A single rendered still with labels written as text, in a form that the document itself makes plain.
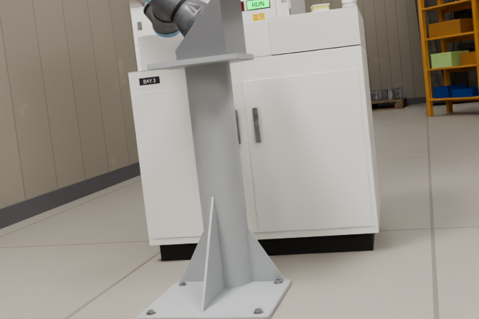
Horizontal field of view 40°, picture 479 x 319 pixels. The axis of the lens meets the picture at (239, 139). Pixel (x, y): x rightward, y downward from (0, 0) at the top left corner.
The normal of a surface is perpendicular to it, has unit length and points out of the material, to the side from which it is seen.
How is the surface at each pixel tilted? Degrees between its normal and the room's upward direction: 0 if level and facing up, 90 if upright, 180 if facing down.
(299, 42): 90
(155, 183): 90
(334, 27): 90
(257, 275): 90
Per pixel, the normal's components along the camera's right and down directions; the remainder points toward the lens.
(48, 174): 0.96, -0.08
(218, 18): -0.28, 0.11
